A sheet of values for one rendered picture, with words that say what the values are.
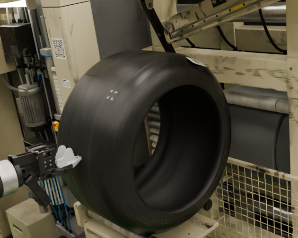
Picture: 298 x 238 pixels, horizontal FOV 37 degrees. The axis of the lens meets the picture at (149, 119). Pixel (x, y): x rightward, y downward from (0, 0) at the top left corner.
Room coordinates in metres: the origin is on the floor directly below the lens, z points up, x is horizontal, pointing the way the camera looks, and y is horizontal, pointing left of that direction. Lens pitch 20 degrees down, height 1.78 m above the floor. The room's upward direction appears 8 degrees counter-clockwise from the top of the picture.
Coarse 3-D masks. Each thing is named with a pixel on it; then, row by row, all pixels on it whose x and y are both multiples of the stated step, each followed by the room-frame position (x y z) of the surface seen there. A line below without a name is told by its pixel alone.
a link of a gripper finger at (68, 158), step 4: (68, 148) 1.15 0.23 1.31; (68, 152) 1.15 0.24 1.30; (72, 152) 1.16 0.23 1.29; (64, 156) 1.14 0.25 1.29; (68, 156) 1.15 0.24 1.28; (72, 156) 1.16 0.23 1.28; (60, 160) 1.13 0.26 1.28; (64, 160) 1.14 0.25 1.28; (68, 160) 1.15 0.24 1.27; (72, 160) 1.15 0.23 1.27; (76, 160) 1.16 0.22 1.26; (56, 164) 1.12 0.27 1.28; (60, 164) 1.13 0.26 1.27; (64, 164) 1.14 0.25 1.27; (68, 164) 1.14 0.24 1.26; (72, 164) 1.14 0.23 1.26; (76, 164) 1.16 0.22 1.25
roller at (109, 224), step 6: (96, 216) 1.43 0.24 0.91; (102, 222) 1.41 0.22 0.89; (108, 222) 1.37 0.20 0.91; (114, 228) 1.35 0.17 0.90; (120, 228) 1.32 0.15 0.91; (126, 234) 1.30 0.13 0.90; (132, 234) 1.28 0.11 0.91; (138, 234) 1.26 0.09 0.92; (144, 234) 1.25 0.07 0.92; (150, 234) 1.25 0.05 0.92
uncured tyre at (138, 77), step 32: (96, 64) 1.41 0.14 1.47; (128, 64) 1.32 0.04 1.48; (160, 64) 1.30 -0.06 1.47; (192, 64) 1.37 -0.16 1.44; (96, 96) 1.25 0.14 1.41; (128, 96) 1.20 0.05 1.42; (160, 96) 1.24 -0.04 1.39; (192, 96) 1.61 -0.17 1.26; (224, 96) 1.44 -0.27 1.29; (64, 128) 1.28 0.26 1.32; (96, 128) 1.17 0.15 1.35; (128, 128) 1.16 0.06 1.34; (160, 128) 1.65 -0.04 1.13; (192, 128) 1.62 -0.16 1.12; (224, 128) 1.42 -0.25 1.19; (96, 160) 1.14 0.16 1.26; (128, 160) 1.14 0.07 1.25; (160, 160) 1.60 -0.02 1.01; (192, 160) 1.56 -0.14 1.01; (224, 160) 1.41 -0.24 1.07; (96, 192) 1.15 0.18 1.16; (128, 192) 1.14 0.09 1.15; (160, 192) 1.51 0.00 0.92; (192, 192) 1.44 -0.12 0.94; (128, 224) 1.16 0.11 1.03; (160, 224) 1.20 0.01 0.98
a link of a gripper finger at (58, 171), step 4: (56, 168) 1.11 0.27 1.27; (60, 168) 1.11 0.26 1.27; (64, 168) 1.12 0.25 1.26; (68, 168) 1.13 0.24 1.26; (72, 168) 1.14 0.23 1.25; (56, 172) 1.10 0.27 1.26; (60, 172) 1.10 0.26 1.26; (64, 172) 1.11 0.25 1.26; (48, 176) 1.09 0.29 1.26; (52, 176) 1.09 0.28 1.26; (56, 176) 1.09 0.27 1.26
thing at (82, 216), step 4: (76, 204) 1.46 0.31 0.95; (80, 204) 1.46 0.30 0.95; (76, 208) 1.46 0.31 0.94; (80, 208) 1.46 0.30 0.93; (84, 208) 1.47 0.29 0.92; (76, 212) 1.46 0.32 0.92; (80, 212) 1.46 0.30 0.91; (84, 212) 1.47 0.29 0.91; (76, 216) 1.47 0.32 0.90; (80, 216) 1.46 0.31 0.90; (84, 216) 1.47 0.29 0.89; (88, 216) 1.47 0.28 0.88; (80, 220) 1.45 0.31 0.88; (84, 220) 1.46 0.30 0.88; (88, 220) 1.47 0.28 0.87; (80, 224) 1.45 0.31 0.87
